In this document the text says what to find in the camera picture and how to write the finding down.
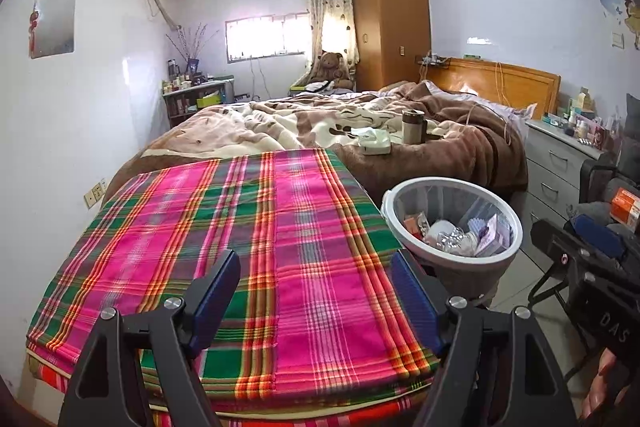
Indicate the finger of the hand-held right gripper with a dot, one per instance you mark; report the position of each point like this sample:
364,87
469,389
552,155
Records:
555,247
597,232

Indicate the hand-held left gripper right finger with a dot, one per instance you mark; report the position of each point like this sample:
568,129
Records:
417,302

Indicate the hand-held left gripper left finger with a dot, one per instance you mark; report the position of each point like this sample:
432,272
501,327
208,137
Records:
215,297

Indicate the orange cardboard box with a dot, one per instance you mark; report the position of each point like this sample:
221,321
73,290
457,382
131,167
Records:
625,207

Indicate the white round trash bin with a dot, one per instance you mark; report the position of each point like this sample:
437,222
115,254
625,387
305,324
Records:
450,277

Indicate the purple milk carton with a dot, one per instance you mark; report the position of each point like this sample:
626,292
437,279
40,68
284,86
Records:
492,237

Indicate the pink patterned box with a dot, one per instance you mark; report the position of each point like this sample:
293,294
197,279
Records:
412,226

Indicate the white foam fruit net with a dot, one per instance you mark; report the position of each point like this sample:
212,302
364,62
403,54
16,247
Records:
477,225

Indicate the person's right hand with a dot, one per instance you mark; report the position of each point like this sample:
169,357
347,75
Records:
602,382

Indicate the grey clothing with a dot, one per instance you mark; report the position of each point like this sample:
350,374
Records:
587,209

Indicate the grey drawer dresser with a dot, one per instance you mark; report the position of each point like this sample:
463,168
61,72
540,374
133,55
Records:
550,167

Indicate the pink green plaid cloth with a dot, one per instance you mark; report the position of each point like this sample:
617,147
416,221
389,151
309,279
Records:
300,257

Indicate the group of toiletries on dresser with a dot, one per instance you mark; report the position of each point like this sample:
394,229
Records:
582,122

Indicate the brown cream patterned blanket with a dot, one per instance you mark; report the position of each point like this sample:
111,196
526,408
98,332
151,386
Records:
450,162

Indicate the lilac pillow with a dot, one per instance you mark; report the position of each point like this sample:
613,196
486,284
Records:
510,112

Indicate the wooden bed headboard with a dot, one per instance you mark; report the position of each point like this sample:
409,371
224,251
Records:
525,84

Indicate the white tissue box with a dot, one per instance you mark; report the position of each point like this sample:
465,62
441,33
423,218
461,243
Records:
375,143

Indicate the steel thermos mug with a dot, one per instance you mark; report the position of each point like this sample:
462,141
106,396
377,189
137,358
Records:
412,129

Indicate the small storage shelf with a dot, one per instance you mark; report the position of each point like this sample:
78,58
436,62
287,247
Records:
180,104

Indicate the green box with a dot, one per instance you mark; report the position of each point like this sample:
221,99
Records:
210,99

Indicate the group of bottles on shelf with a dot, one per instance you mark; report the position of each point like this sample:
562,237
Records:
180,82

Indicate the vase of dry branches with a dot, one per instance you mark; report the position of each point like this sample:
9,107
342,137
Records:
190,47

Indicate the brown teddy bear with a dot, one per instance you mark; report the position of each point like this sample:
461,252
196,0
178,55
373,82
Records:
327,67

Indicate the barred window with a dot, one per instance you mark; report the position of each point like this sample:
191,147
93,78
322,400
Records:
265,37

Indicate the wooden wardrobe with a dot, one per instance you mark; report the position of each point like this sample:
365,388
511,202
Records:
390,22

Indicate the air conditioner pipe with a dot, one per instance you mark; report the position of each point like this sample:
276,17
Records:
162,7

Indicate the red hanging ornament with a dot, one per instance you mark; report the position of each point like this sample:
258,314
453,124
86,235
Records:
33,32

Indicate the wall power outlet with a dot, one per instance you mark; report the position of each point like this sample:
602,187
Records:
95,193

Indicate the white wall switch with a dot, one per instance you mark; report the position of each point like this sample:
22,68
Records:
618,39

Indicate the wall shelf with power strip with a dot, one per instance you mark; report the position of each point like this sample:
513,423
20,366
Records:
432,60

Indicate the silver wall mirror sheet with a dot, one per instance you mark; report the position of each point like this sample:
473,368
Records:
55,27

